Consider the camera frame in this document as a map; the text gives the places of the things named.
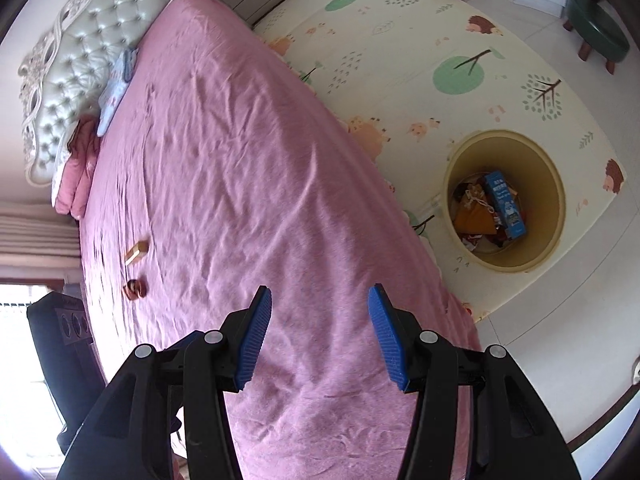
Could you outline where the folded light blue blanket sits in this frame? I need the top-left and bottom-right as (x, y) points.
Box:
(96, 48), (138, 138)

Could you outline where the pink bed sheet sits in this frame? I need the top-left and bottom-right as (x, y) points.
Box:
(79, 0), (480, 479)

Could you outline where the green tufted headboard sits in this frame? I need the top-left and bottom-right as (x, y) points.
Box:
(17, 0), (170, 188)

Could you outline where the cartoon play mat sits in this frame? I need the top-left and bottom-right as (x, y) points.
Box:
(255, 0), (626, 318)

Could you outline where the amber perfume bottle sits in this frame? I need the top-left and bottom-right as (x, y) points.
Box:
(124, 240), (149, 266)

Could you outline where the green stool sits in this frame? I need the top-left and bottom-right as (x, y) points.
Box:
(563, 0), (630, 75)

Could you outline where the blue carton box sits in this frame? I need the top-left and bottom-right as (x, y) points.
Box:
(482, 170), (526, 240)

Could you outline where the yellow trash bin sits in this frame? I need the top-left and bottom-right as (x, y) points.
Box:
(442, 130), (566, 273)

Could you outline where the small orange sock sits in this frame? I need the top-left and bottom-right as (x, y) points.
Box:
(122, 278), (148, 301)

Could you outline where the mustard drawstring pouch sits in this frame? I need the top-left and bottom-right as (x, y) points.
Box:
(454, 183), (500, 236)

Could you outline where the folded pink quilt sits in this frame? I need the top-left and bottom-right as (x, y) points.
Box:
(51, 115), (101, 220)

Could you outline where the beige curtain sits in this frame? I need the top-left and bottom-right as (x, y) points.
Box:
(1, 202), (82, 283)

